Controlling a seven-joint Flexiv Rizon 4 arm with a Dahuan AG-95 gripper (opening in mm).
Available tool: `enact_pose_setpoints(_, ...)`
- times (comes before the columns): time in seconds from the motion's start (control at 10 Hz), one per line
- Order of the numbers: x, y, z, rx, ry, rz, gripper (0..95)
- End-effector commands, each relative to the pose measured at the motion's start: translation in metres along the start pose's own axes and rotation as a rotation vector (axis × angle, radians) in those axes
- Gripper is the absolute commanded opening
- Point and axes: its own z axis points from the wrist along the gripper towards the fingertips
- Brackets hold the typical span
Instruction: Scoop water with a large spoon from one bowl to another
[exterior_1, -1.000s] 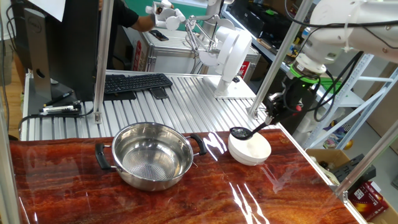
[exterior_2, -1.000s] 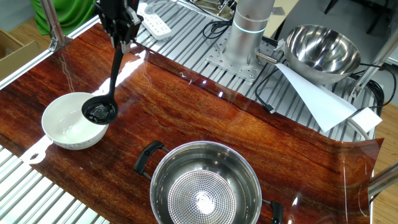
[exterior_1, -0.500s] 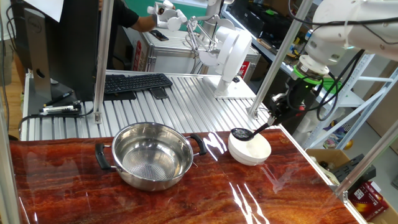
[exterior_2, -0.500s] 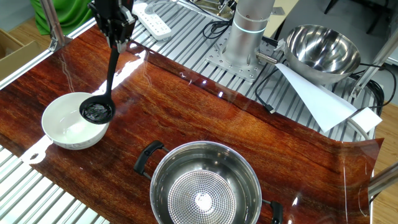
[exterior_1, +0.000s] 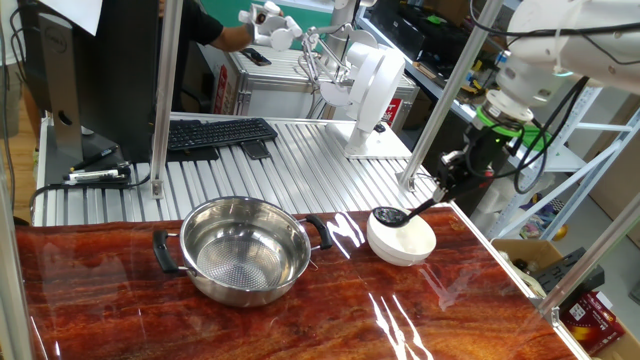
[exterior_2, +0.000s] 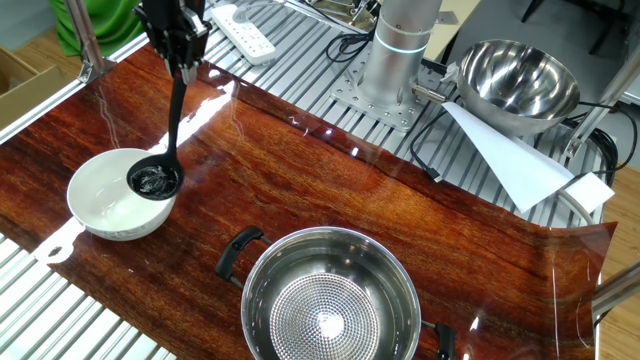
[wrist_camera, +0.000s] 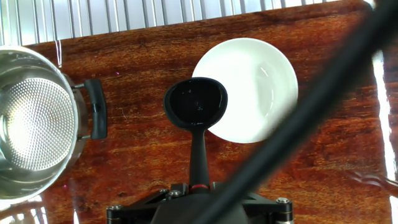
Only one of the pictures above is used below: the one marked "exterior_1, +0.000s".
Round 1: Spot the black computer monitor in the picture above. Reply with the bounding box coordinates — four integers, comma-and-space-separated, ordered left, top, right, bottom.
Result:
19, 0, 174, 169

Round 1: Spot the black plastic crate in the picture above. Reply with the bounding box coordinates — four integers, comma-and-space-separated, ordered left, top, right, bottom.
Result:
367, 0, 481, 76

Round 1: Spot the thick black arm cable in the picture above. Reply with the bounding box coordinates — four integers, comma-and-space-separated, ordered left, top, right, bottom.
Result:
468, 0, 640, 40

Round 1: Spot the black white handheld tool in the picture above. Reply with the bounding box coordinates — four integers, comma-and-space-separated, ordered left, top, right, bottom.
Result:
62, 162, 134, 185

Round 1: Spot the colourful toy pile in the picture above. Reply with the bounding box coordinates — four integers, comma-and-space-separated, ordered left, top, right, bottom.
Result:
518, 192, 570, 242

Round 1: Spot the black table cable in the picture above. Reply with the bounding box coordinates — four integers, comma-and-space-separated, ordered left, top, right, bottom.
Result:
28, 172, 154, 227

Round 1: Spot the white paper note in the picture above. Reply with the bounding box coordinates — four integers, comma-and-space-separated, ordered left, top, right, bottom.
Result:
38, 0, 106, 36

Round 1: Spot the black plastic ladle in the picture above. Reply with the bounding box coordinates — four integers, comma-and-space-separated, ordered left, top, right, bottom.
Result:
372, 178, 494, 229

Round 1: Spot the black pen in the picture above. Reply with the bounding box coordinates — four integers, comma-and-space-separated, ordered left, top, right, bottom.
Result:
69, 144, 121, 174

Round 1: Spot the aluminium equipment case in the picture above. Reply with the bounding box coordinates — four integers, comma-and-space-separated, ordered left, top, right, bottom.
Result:
212, 47, 420, 134

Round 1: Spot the operator bare forearm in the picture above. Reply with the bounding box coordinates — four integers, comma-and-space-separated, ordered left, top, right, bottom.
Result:
209, 24, 254, 53

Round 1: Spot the wood grain table mat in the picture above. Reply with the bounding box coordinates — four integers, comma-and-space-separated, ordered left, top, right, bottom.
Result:
14, 207, 581, 360

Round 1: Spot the black keyboard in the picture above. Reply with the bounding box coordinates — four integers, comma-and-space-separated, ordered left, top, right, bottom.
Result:
166, 117, 279, 152

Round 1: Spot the yellow black hand tool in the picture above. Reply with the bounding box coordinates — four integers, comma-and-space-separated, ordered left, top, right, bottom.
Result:
459, 79, 489, 99

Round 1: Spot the person in black shirt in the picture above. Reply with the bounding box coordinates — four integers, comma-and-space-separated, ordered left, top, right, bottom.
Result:
172, 0, 225, 114

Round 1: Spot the black cabinet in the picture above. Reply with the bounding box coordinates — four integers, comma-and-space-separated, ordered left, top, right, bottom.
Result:
414, 107, 507, 217

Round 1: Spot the black smartphone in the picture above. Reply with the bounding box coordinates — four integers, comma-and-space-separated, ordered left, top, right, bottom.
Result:
238, 139, 273, 161
239, 47, 273, 67

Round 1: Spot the black plastic case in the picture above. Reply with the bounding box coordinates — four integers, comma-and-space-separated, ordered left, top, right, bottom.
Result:
530, 247, 606, 301

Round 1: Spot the red printed carton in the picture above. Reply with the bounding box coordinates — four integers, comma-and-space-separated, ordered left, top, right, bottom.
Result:
559, 291, 627, 357

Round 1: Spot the white haptic control device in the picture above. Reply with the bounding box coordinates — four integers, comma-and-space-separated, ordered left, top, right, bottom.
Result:
237, 1, 414, 160

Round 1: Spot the brown cardboard box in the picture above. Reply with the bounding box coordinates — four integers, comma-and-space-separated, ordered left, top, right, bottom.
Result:
492, 238, 566, 301

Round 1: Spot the steel pot with black handles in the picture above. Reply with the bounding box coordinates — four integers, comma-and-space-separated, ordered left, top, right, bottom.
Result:
152, 195, 334, 308

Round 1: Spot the green plastic bag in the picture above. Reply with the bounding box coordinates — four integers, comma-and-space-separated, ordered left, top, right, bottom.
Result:
519, 124, 554, 152

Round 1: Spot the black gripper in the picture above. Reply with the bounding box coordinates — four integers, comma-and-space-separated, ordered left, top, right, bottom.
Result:
433, 124, 512, 204

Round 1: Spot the white ceramic bowl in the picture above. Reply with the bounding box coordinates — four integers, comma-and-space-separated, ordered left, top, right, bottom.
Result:
366, 207, 438, 267

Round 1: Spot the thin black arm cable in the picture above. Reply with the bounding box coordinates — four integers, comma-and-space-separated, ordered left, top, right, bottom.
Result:
462, 74, 591, 196

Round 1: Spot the black flat pad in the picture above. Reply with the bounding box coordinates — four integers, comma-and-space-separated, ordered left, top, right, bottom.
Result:
166, 145, 221, 164

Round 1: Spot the white metal shelving rack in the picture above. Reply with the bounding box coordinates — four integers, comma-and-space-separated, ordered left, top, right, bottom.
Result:
469, 0, 640, 241

